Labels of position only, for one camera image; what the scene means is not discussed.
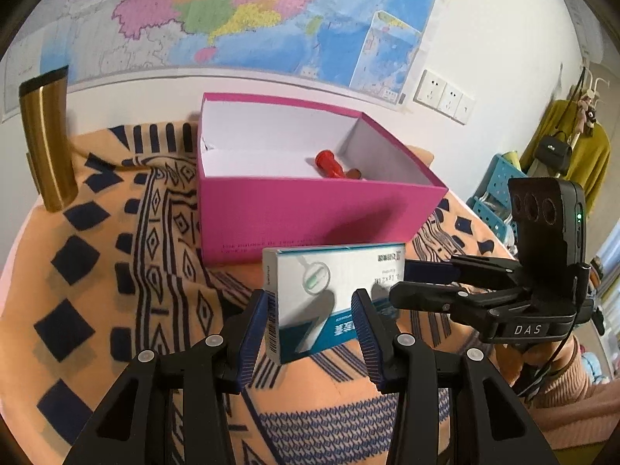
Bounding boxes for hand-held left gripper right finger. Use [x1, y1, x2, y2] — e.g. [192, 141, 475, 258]
[351, 288, 558, 465]

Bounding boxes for yellow coat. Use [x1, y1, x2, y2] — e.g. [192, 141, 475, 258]
[525, 99, 612, 214]

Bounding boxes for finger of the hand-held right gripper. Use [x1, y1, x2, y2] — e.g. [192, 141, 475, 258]
[404, 254, 521, 289]
[389, 281, 485, 323]

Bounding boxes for pink cardboard box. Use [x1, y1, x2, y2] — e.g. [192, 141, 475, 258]
[196, 92, 449, 267]

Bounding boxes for colourful wall map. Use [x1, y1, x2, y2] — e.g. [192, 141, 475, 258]
[0, 0, 447, 123]

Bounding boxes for red goblet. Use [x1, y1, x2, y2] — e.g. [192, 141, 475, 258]
[315, 150, 352, 180]

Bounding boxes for black cable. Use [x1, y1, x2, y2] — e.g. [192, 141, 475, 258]
[513, 271, 590, 398]

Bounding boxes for white and teal medicine box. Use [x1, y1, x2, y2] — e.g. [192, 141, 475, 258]
[262, 243, 406, 364]

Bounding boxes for white wall socket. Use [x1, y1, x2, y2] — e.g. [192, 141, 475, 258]
[413, 69, 449, 107]
[438, 82, 464, 117]

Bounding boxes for person's right hand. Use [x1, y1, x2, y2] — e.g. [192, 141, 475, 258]
[499, 339, 578, 394]

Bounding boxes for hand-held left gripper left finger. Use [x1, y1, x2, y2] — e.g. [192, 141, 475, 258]
[72, 288, 272, 465]

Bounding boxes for gold metal tumbler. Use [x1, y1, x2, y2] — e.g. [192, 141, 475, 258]
[18, 65, 78, 213]

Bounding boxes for orange patterned blanket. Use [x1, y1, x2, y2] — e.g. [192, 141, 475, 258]
[0, 123, 534, 465]

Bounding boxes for light blue cloth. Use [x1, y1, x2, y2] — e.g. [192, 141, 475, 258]
[580, 353, 607, 384]

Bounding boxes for black handbag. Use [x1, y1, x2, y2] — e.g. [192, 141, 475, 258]
[533, 131, 572, 173]

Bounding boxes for person's right forearm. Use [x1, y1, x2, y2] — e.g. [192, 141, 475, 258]
[528, 349, 620, 449]

